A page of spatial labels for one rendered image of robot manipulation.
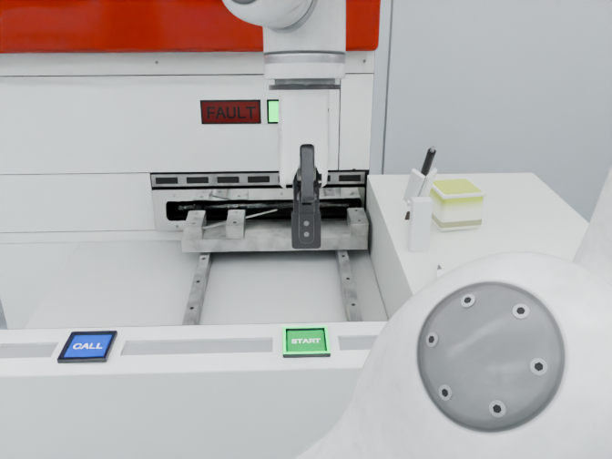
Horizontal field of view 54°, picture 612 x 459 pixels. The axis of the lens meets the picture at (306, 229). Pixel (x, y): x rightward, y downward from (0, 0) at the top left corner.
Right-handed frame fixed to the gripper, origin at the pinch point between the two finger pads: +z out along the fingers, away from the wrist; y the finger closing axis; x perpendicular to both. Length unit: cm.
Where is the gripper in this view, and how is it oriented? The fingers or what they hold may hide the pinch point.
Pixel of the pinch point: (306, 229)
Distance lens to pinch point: 66.6
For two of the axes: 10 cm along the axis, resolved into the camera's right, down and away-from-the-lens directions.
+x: 10.0, -0.2, 0.4
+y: 0.4, 2.3, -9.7
